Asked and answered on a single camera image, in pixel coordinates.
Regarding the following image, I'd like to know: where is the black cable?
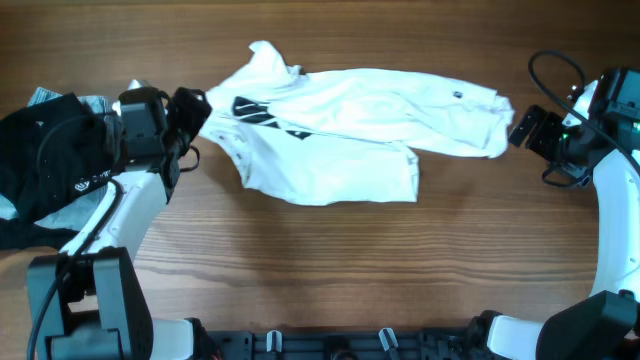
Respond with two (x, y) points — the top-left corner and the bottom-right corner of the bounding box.
(26, 114), (126, 360)
(527, 49), (640, 176)

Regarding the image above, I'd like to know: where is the white Puma t-shirt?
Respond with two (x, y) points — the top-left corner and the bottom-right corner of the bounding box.
(200, 41), (514, 206)

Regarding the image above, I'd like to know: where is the left black cable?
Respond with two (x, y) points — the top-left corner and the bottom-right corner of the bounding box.
(26, 114), (126, 360)

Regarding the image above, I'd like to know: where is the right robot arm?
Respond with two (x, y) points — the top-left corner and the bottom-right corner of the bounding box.
(485, 67), (639, 359)

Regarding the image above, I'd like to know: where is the right black cable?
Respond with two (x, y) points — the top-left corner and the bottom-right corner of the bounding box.
(527, 49), (640, 176)

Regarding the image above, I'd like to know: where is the black Sydrogen polo shirt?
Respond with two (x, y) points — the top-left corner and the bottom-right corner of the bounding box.
(0, 92), (121, 251)

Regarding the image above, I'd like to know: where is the light blue denim garment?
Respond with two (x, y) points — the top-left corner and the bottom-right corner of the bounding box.
(0, 86), (121, 232)

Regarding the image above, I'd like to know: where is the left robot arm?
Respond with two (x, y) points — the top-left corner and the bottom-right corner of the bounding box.
(26, 86), (211, 359)

